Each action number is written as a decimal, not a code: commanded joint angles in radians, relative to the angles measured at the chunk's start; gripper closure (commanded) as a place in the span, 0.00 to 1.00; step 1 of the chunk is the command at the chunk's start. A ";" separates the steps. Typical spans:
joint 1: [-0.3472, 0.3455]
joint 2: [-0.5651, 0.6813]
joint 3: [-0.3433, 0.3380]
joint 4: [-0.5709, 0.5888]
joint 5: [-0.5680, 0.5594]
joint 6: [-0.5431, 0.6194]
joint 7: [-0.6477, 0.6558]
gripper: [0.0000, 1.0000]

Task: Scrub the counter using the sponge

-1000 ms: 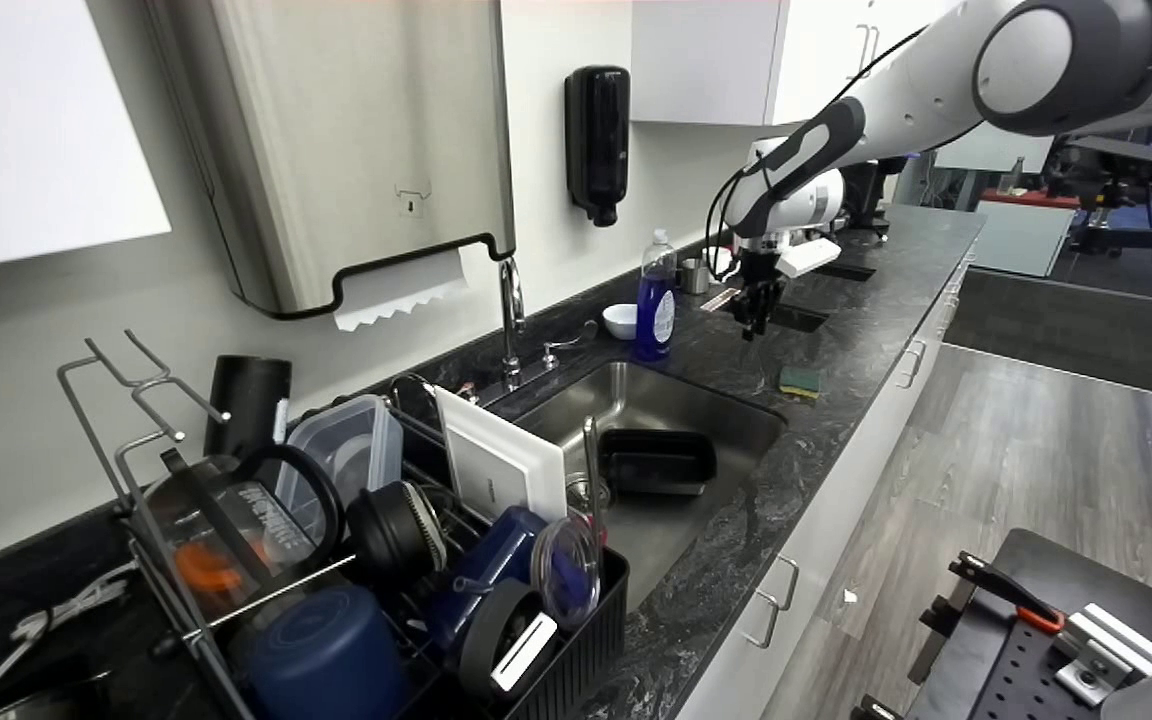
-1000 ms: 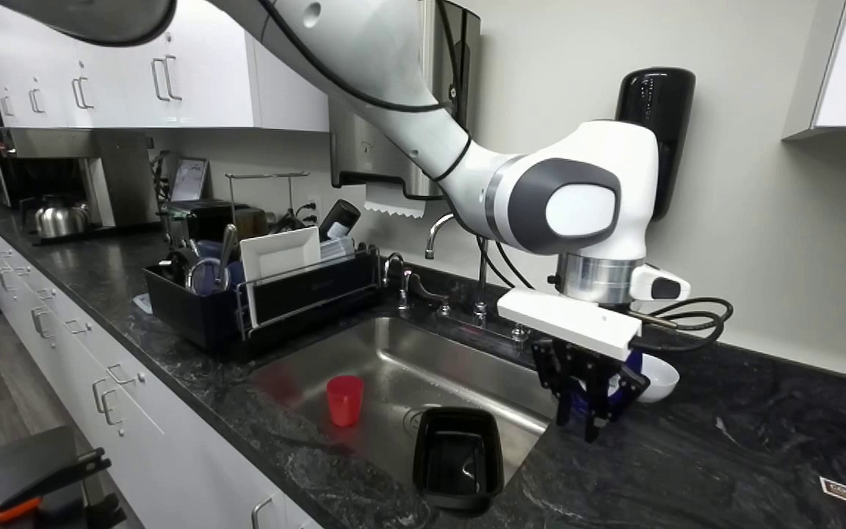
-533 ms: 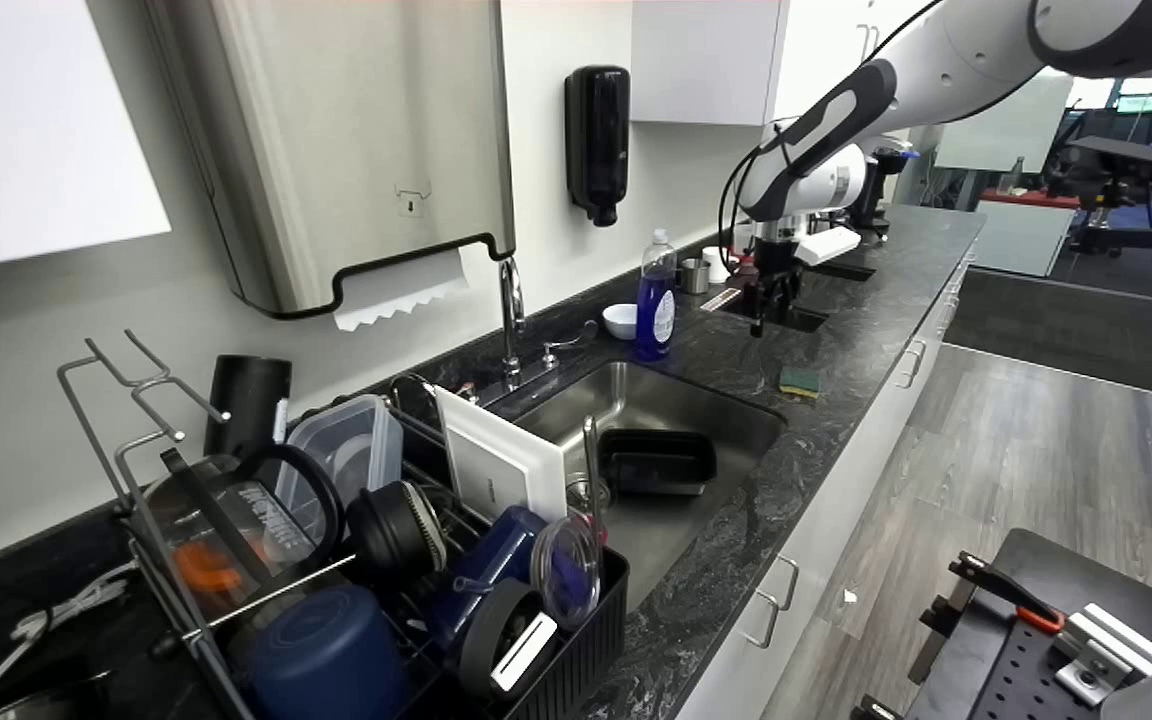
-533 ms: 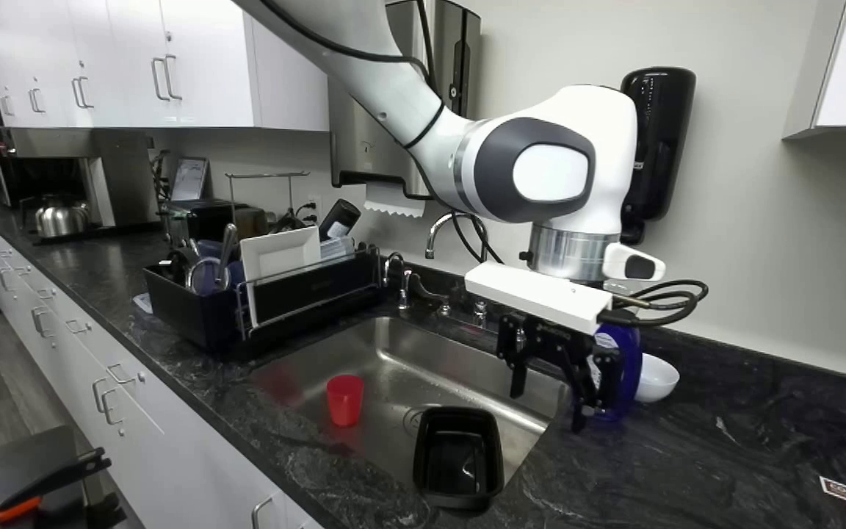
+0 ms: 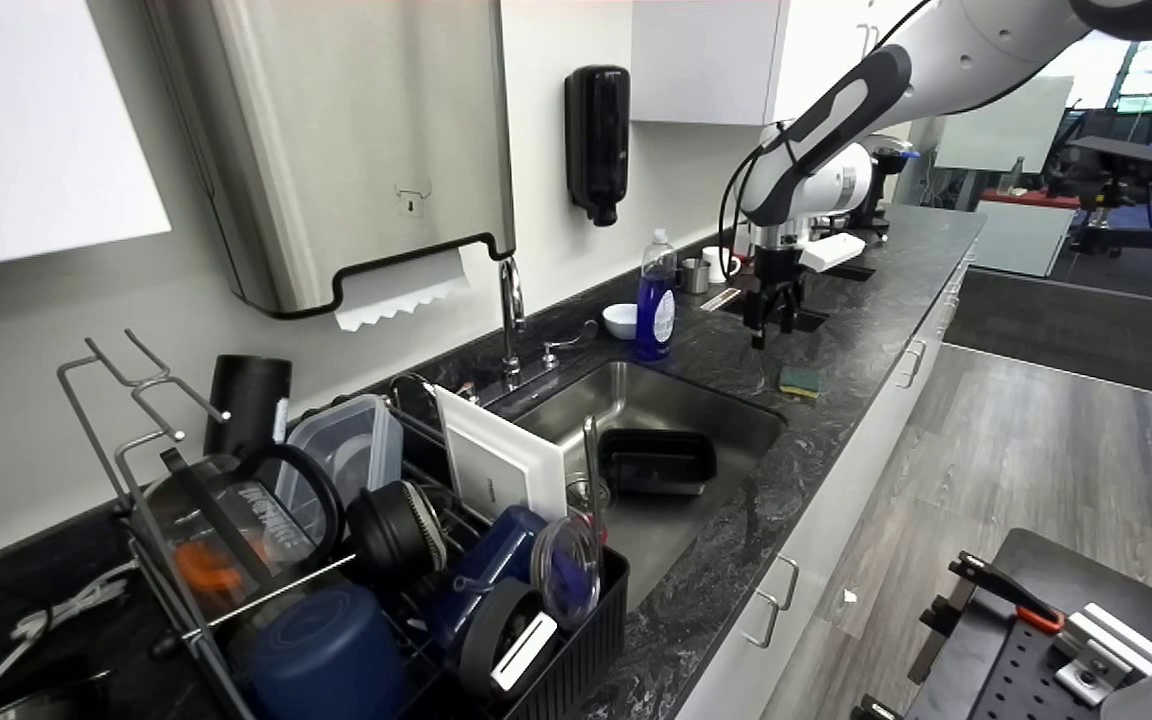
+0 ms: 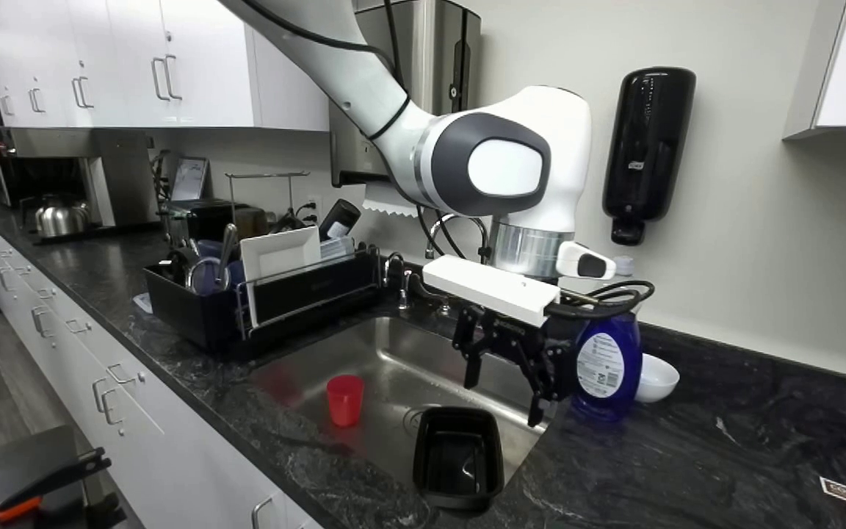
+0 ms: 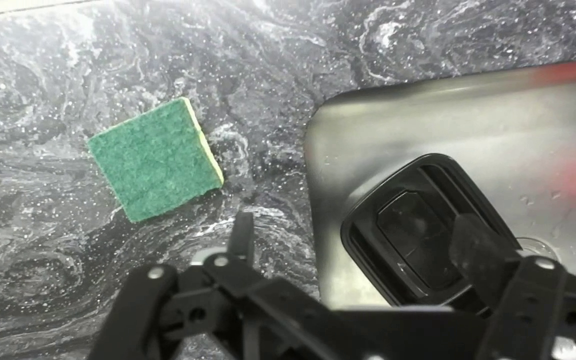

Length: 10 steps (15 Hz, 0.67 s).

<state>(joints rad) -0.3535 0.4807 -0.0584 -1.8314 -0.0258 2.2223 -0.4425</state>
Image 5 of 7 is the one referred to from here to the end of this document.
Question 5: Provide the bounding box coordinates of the chrome faucet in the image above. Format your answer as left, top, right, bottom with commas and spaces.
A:
471, 253, 604, 413

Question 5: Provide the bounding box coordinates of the steel drawer handle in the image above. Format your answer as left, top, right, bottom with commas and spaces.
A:
759, 556, 804, 618
737, 591, 782, 655

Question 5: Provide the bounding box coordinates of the dark floor mat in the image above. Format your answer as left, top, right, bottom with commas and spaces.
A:
940, 264, 1152, 403

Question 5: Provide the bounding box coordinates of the round purple tinted lid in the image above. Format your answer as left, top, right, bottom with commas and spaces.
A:
528, 508, 612, 627

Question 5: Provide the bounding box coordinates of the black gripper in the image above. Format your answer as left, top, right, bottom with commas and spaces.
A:
740, 242, 806, 352

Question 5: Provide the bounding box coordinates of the black plastic food tray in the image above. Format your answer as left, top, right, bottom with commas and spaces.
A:
590, 426, 721, 508

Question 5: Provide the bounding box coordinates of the clear jug black rim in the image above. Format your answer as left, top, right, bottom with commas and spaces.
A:
130, 439, 349, 624

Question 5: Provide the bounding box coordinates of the blue plastic container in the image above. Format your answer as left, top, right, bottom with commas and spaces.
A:
427, 501, 552, 644

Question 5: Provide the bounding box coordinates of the white paper towel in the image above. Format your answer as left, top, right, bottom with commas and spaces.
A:
333, 242, 489, 337

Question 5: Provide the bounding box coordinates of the black coffee machine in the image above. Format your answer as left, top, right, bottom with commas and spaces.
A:
868, 134, 924, 237

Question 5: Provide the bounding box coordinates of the clear container dark rim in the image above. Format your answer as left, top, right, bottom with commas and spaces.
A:
283, 394, 406, 537

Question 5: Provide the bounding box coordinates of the green and yellow sponge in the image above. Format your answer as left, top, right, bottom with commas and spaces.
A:
777, 355, 828, 403

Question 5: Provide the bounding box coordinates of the white upper cabinet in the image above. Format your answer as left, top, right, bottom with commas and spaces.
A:
0, 0, 176, 278
627, 0, 929, 134

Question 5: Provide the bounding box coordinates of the black dish rack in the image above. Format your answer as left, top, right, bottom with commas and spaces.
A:
121, 384, 630, 720

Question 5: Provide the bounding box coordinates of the white lower cabinet run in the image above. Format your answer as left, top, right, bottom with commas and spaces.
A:
670, 246, 985, 720

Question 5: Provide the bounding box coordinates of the white square plate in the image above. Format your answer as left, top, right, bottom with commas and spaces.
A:
423, 380, 570, 528

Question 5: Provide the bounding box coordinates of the black round pot lid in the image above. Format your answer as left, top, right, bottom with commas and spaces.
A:
343, 475, 452, 584

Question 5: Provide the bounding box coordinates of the white cord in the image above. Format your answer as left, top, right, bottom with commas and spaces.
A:
0, 556, 141, 716

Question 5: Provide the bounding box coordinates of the black and white strip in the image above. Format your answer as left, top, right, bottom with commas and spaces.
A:
694, 281, 743, 322

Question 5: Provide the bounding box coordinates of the black cylindrical cup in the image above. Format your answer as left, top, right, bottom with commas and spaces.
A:
202, 352, 296, 474

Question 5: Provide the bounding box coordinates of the silver metal bracket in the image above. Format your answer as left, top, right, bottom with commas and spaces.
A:
1053, 599, 1152, 711

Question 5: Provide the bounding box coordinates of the black perforated platform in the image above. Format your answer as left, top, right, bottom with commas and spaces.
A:
850, 525, 1152, 720

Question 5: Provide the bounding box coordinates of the small white bowl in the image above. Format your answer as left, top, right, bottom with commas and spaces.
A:
595, 301, 642, 343

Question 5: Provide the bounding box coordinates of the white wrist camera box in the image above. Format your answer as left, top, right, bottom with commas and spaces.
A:
798, 234, 868, 278

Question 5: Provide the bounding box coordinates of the grey metal clamp bar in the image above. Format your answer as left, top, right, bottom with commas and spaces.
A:
903, 591, 985, 693

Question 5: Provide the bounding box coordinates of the black wall soap dispenser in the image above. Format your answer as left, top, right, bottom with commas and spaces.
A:
558, 62, 635, 234

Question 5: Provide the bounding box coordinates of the black desk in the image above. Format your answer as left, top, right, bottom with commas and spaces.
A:
1047, 134, 1152, 255

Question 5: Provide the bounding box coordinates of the blue dish soap bottle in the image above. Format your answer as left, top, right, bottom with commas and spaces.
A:
630, 230, 682, 366

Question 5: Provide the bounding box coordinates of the steel paper towel dispenser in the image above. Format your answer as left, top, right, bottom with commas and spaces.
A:
150, 0, 519, 322

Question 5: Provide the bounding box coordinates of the stainless steel sink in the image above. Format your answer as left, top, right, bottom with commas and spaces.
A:
468, 355, 790, 618

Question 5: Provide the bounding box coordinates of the dark blue plastic tub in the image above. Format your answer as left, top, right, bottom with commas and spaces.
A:
246, 576, 410, 720

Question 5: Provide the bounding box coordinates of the black clamp orange trigger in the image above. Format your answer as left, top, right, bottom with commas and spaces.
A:
948, 554, 1072, 642

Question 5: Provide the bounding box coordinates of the small steel cup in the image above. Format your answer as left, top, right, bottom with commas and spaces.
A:
670, 253, 710, 301

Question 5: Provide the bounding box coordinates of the metal wire rack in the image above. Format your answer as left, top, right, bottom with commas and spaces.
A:
52, 324, 240, 537

